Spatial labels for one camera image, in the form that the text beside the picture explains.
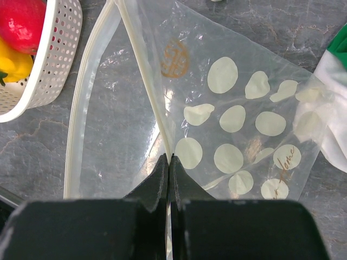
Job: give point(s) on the clear dotted zip bag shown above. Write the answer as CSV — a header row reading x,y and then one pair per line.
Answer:
x,y
158,78

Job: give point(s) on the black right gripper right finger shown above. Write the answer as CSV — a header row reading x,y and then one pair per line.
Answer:
x,y
181,187

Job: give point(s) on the yellow bell pepper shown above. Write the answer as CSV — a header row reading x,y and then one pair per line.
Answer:
x,y
15,65

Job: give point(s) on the green shirt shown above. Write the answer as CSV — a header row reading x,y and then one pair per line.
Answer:
x,y
338,46

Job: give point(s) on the red apple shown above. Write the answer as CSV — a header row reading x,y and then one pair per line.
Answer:
x,y
22,24

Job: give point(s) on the white perforated plastic basket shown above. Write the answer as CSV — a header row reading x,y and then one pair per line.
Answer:
x,y
56,52

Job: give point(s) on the white garment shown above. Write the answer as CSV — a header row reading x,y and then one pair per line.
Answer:
x,y
321,112

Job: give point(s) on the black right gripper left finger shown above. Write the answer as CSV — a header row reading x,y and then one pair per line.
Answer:
x,y
151,196

